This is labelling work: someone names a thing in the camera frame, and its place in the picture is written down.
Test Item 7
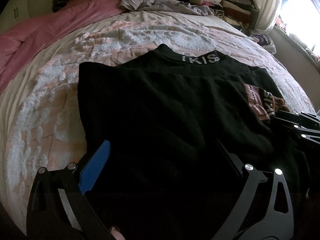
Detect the pink patch black sock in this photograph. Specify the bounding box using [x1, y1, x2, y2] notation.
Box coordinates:
[244, 84, 290, 121]

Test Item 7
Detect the black IKIS garment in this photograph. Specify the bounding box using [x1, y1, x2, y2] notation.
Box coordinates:
[78, 44, 281, 239]

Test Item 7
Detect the clothes heap by window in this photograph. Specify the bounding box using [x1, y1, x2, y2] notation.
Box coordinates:
[250, 33, 277, 55]

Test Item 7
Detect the stack of folded clothes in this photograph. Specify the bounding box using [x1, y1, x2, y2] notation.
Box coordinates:
[189, 0, 259, 31]

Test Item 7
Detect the person's left hand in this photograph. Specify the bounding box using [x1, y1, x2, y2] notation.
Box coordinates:
[110, 227, 125, 240]

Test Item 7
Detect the pink white tufted bedspread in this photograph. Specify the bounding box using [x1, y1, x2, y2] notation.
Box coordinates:
[1, 11, 315, 231]

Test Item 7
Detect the pink duvet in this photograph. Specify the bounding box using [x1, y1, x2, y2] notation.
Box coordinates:
[1, 0, 125, 91]

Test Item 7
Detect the lilac crumpled garment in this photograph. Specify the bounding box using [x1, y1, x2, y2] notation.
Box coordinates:
[119, 0, 215, 16]

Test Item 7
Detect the wall switch plate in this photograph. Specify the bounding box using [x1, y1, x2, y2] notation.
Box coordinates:
[14, 7, 19, 19]

